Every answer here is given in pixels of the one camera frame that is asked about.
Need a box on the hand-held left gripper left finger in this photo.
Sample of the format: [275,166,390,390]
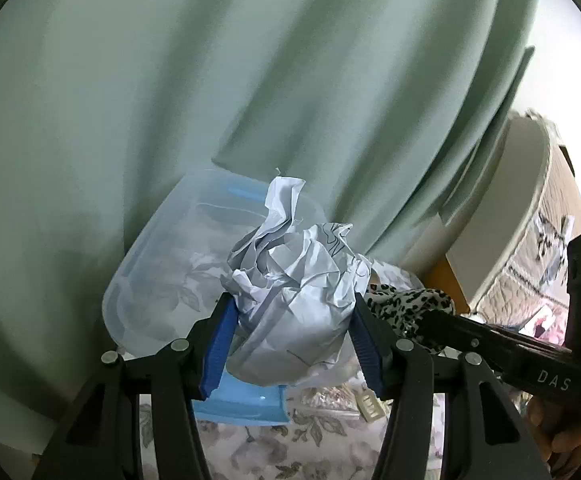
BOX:
[33,292,241,480]

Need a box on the leopard print scrunchie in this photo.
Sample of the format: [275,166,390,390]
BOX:
[365,282,456,356]

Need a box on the translucent plastic container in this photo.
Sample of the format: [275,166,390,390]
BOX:
[101,169,329,361]

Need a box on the blue plastic lid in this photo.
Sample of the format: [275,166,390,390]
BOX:
[193,372,291,428]

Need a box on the person's right hand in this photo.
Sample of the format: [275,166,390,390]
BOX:
[525,395,581,480]

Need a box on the green curtain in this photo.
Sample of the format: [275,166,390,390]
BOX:
[0,0,541,461]

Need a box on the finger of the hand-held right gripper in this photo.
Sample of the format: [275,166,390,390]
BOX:
[413,307,571,368]

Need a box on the floral tablecloth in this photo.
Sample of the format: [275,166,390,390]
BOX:
[135,255,451,480]

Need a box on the orange wooden board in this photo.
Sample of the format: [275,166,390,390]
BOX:
[427,255,471,315]

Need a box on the small clear packet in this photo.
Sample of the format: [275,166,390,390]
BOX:
[290,385,389,423]

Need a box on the white bed headboard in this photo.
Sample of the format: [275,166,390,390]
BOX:
[443,115,551,306]

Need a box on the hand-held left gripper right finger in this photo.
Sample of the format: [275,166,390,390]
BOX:
[351,292,554,480]

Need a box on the white paper ball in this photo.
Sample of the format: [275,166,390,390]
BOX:
[225,175,374,388]

